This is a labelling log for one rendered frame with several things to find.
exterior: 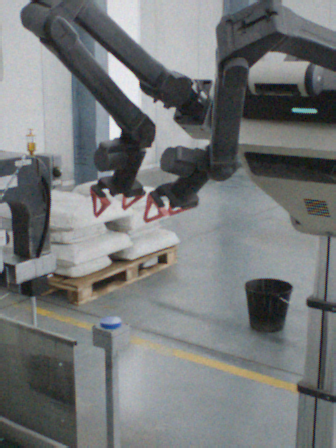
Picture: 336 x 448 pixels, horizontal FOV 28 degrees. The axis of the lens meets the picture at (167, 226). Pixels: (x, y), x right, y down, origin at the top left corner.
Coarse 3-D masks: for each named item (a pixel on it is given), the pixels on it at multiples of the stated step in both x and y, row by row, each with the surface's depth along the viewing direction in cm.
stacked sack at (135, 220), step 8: (136, 208) 502; (144, 208) 504; (152, 208) 505; (128, 216) 483; (136, 216) 484; (152, 216) 498; (168, 216) 520; (104, 224) 493; (112, 224) 489; (120, 224) 483; (128, 224) 481; (136, 224) 483; (144, 224) 492
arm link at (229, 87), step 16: (224, 16) 112; (240, 64) 108; (224, 80) 111; (240, 80) 111; (224, 96) 121; (240, 96) 121; (224, 112) 126; (240, 112) 126; (224, 128) 131; (224, 144) 137; (224, 160) 141
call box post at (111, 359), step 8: (104, 352) 191; (112, 352) 190; (104, 360) 192; (112, 360) 190; (112, 368) 191; (112, 376) 192; (112, 384) 192; (112, 392) 193; (112, 400) 193; (112, 408) 194; (112, 416) 195; (112, 424) 195; (112, 432) 196; (112, 440) 197
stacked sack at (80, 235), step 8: (56, 232) 443; (64, 232) 442; (72, 232) 446; (80, 232) 450; (88, 232) 455; (96, 232) 459; (104, 232) 465; (56, 240) 443; (64, 240) 439; (72, 240) 444; (80, 240) 450
